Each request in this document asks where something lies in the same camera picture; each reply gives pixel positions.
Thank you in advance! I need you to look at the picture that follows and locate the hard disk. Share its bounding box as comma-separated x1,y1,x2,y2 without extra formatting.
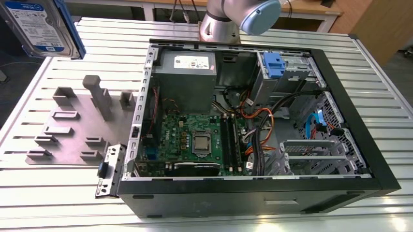
0,0,86,60

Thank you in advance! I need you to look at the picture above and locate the silver CPU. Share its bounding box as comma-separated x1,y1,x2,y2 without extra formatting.
192,136,209,152

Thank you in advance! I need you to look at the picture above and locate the grey power supply unit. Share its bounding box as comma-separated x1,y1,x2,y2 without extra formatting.
151,50,217,115

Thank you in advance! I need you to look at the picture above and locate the green motherboard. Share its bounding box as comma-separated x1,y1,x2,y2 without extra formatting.
135,113,255,176

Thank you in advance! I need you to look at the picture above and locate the CPU socket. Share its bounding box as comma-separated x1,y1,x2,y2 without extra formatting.
189,130,213,158

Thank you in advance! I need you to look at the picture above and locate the black graphics card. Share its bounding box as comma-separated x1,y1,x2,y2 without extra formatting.
164,161,221,177

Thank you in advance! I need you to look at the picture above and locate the metal optical drive cage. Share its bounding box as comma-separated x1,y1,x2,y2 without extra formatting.
251,50,324,107

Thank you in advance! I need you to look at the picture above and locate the blue drive latch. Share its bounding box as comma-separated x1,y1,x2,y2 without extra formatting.
263,52,286,79

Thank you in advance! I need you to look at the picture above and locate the black PC case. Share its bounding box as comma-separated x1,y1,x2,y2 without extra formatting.
116,37,401,219

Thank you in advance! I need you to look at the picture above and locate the grey parts rack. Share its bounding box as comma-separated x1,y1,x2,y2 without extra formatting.
24,74,141,167

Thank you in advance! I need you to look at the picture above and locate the wooden cabinet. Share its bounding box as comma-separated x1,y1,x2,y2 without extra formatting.
331,0,413,66

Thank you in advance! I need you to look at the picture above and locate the orange wire bundle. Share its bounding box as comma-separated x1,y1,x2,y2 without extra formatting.
240,108,275,155

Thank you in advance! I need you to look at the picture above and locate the thick black internal cable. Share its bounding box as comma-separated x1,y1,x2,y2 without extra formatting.
251,89,324,176

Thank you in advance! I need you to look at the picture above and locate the blue wire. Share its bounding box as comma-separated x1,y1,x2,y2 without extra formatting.
303,110,324,141

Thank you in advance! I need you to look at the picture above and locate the red wire black plug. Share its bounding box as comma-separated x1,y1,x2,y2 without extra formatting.
322,120,344,137

